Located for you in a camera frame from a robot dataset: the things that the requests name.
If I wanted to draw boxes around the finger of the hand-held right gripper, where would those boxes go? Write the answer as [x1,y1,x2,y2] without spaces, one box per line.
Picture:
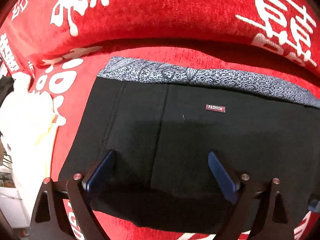
[308,199,320,212]

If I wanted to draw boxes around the black pants with patterned waistband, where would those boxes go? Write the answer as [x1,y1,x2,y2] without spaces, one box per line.
[59,56,320,233]

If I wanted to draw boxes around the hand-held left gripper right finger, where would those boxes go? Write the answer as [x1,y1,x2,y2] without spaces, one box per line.
[208,151,297,240]

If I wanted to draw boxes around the white cloth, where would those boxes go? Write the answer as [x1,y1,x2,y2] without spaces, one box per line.
[0,76,63,205]

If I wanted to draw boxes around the red printed blanket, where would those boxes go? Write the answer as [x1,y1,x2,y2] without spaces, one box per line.
[25,40,320,240]

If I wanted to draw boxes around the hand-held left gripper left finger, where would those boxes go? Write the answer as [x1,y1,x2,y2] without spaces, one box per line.
[29,150,117,240]

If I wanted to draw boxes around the long red printed cushion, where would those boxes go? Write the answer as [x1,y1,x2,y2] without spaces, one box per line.
[0,0,320,80]

